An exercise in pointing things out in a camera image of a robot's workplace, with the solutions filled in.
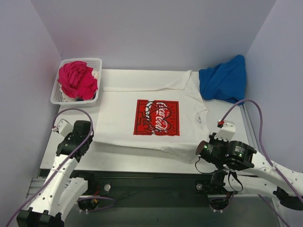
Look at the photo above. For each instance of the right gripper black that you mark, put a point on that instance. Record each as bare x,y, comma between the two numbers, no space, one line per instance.
213,141

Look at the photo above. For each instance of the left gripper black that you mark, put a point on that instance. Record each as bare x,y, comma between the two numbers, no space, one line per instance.
83,129

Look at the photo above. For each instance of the white t-shirt red print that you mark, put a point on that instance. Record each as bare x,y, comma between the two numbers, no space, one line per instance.
158,110

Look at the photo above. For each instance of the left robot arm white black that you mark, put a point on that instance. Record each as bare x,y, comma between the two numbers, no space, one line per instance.
51,205

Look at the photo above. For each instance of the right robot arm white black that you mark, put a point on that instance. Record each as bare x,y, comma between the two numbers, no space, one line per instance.
240,168

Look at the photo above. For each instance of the red pink t-shirt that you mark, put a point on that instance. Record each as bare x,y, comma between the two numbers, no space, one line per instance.
77,81

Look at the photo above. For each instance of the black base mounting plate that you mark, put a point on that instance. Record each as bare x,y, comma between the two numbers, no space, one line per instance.
152,190

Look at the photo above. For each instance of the blue t-shirt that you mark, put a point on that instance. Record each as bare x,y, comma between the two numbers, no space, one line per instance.
225,82

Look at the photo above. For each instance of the white plastic laundry basket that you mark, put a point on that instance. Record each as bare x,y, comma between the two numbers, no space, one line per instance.
56,97

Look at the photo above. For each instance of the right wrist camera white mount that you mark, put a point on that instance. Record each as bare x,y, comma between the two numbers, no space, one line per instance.
226,131

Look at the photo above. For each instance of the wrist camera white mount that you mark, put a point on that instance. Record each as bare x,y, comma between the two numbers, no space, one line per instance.
226,131
63,128

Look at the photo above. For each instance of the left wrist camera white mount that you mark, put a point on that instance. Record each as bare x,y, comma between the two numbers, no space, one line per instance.
63,128

